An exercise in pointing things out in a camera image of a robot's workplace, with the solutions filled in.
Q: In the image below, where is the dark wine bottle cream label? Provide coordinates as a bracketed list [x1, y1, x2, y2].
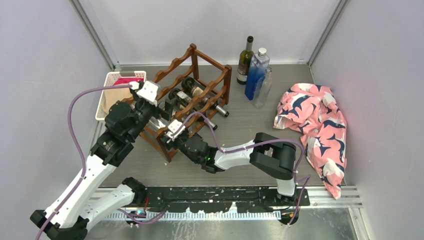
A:
[168, 88, 218, 130]

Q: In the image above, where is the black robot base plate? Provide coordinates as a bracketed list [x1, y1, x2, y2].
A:
[128, 186, 310, 213]

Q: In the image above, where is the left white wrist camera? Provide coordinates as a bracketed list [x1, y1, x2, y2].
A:
[129, 80, 160, 107]

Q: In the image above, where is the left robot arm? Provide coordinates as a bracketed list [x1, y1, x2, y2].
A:
[30, 99, 160, 240]

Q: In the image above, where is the brown wooden wine rack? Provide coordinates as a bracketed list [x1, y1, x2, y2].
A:
[140, 43, 232, 162]

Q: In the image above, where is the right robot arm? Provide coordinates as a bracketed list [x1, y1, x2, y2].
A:
[161, 132, 298, 206]

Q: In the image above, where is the white slotted cable duct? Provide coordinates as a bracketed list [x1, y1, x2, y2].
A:
[104, 210, 281, 221]

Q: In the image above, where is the olive green wine bottle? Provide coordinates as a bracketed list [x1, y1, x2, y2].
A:
[236, 35, 254, 85]

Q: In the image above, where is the dark green wine bottle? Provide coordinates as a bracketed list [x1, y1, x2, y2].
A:
[181, 77, 230, 118]

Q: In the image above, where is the blue clear square bottle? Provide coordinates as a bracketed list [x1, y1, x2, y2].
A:
[244, 47, 270, 101]

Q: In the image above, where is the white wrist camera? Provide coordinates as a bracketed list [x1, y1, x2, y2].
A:
[129, 80, 160, 107]
[165, 119, 186, 141]

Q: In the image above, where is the clear square slim bottle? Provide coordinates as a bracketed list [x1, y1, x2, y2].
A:
[253, 66, 273, 109]

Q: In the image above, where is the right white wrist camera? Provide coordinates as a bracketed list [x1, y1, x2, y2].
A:
[165, 119, 186, 141]

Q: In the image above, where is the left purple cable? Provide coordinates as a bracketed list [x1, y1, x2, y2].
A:
[34, 84, 167, 240]

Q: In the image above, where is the white perforated plastic basket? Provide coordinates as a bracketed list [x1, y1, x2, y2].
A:
[95, 70, 147, 122]

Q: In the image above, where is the pink shark print cloth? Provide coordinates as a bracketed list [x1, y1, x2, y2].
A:
[273, 83, 347, 200]

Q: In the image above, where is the beige cloth in basket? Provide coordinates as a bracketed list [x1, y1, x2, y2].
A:
[101, 87, 134, 114]

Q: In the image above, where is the clear slim glass bottle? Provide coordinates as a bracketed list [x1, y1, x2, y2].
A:
[147, 117, 167, 132]

